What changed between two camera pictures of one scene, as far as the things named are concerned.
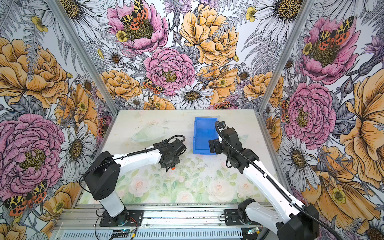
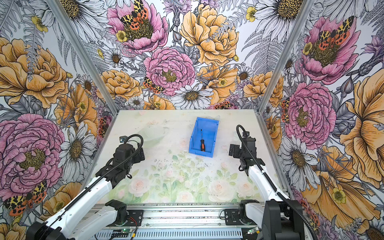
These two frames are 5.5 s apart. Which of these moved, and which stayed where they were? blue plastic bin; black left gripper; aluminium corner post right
Moved: black left gripper
Stayed: blue plastic bin; aluminium corner post right
